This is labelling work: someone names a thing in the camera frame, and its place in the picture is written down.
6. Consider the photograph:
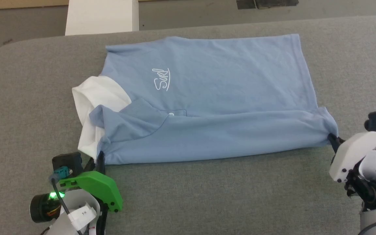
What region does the small white box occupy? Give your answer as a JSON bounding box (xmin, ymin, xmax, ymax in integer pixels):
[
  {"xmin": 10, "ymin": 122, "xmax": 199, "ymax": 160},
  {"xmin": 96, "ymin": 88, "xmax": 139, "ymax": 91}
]
[{"xmin": 65, "ymin": 0, "xmax": 139, "ymax": 36}]

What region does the light blue white-collared polo shirt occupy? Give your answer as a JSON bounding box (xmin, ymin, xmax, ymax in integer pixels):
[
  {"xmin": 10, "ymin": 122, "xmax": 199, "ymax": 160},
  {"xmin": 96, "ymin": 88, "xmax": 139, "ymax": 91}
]
[{"xmin": 71, "ymin": 33, "xmax": 339, "ymax": 165}]

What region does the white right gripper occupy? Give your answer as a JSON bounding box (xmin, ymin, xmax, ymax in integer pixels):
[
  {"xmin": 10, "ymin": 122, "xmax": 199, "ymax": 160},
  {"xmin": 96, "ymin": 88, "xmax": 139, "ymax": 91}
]
[{"xmin": 327, "ymin": 131, "xmax": 376, "ymax": 183}]

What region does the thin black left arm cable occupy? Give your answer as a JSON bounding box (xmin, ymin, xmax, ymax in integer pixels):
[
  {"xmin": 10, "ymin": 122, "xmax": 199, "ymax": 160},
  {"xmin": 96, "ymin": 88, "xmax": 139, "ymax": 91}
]
[{"xmin": 49, "ymin": 175, "xmax": 83, "ymax": 235}]

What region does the grey metal panel stand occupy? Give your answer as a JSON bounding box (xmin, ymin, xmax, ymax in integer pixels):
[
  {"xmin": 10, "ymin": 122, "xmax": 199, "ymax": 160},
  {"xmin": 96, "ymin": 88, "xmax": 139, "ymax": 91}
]
[{"xmin": 236, "ymin": 0, "xmax": 299, "ymax": 9}]

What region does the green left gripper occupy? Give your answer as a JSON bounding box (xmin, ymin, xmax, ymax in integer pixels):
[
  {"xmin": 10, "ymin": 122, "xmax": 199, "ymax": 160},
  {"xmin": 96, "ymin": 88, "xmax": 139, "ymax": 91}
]
[{"xmin": 59, "ymin": 150, "xmax": 123, "ymax": 213}]

